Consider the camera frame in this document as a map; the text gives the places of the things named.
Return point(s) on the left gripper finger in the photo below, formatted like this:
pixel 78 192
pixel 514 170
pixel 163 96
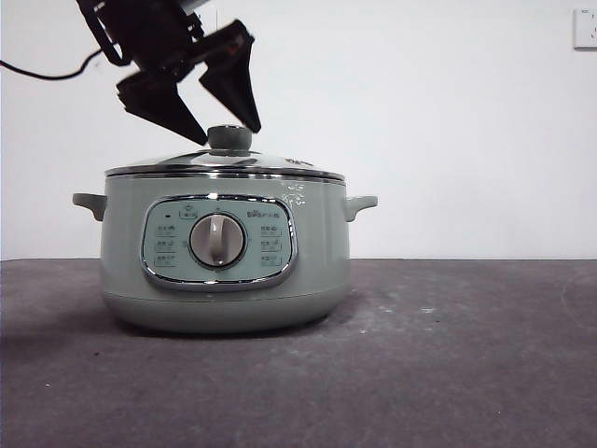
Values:
pixel 158 109
pixel 233 88

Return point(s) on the glass lid with green knob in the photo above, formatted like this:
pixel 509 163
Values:
pixel 229 138

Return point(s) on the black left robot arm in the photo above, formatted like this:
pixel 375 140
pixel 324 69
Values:
pixel 140 28

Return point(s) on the pale green electric pot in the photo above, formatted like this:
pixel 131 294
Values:
pixel 317 261

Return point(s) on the pale grey left wrist camera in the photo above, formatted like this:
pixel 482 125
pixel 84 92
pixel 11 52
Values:
pixel 193 4

